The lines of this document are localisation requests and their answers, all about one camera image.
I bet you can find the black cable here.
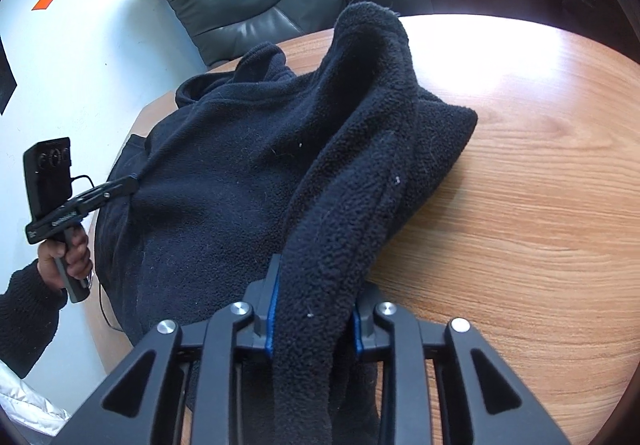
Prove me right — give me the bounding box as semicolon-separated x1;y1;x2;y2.
86;272;122;332

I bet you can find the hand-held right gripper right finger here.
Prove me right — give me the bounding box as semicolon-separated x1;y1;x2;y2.
352;286;572;445

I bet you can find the person's left hand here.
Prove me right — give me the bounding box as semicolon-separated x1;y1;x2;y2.
38;228;94;293

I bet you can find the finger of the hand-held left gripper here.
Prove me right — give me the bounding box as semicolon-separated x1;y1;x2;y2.
74;176;141;216

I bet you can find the white padded cloth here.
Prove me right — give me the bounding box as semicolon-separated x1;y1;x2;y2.
0;360;71;437

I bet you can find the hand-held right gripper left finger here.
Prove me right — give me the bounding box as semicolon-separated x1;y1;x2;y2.
58;254;282;445

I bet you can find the dark navy fleece sweater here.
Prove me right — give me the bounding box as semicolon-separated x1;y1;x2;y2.
93;1;479;445

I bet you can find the person's left forearm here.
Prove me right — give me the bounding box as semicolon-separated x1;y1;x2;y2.
0;259;68;380

